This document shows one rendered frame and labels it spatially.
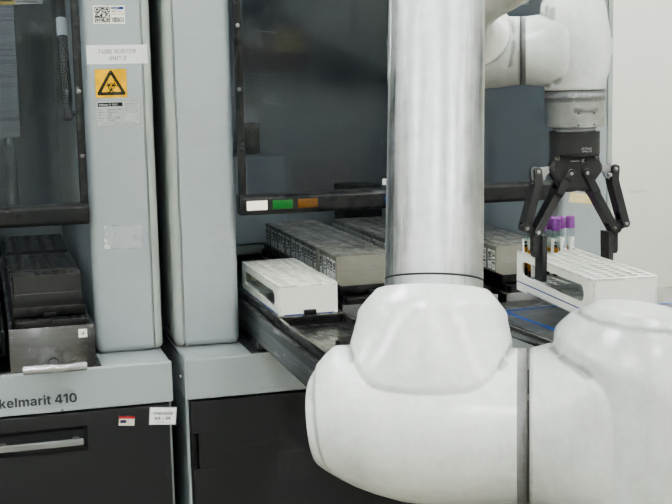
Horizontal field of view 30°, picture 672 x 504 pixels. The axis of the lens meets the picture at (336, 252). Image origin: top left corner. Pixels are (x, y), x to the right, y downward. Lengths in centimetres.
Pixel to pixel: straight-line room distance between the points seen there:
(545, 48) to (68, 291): 88
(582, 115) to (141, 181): 75
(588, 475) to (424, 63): 43
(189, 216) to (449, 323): 103
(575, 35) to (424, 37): 61
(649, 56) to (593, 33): 186
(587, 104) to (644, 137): 185
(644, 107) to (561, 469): 260
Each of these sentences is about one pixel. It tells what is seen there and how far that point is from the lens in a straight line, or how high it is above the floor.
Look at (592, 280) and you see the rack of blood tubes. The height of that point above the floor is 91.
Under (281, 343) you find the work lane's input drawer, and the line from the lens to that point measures 194.
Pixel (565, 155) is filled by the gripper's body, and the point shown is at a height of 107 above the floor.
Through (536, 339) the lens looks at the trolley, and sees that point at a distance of 185.
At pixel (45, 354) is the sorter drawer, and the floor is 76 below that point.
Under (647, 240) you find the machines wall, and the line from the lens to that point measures 376.
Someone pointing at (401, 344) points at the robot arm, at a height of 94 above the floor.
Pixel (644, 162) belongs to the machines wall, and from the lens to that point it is 373.
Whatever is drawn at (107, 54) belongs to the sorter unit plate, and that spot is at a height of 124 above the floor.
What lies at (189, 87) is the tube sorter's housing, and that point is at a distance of 215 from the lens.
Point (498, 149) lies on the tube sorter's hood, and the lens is 230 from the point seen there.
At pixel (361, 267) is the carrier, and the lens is 223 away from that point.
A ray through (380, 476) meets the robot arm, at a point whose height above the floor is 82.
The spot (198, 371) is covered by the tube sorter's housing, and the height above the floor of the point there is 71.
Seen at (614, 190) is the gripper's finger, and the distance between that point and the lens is 194.
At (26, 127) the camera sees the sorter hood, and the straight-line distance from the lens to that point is 211.
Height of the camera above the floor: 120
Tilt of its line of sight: 8 degrees down
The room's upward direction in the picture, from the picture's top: 1 degrees counter-clockwise
